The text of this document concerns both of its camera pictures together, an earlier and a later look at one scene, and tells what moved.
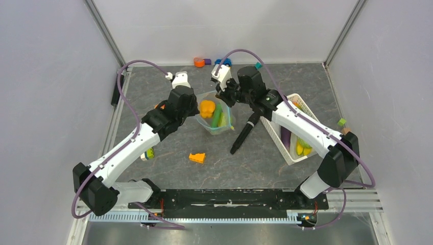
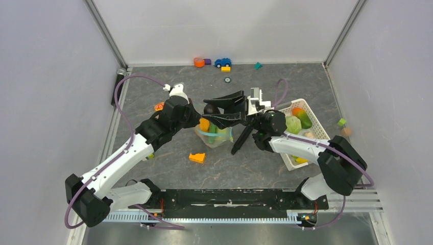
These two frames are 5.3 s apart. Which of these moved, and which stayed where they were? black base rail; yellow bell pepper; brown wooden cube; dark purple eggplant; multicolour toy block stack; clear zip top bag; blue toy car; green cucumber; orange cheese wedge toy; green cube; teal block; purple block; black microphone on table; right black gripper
Moved: yellow bell pepper; green cucumber; clear zip top bag; dark purple eggplant; right black gripper
Stayed: orange cheese wedge toy; black base rail; teal block; blue toy car; green cube; brown wooden cube; black microphone on table; purple block; multicolour toy block stack
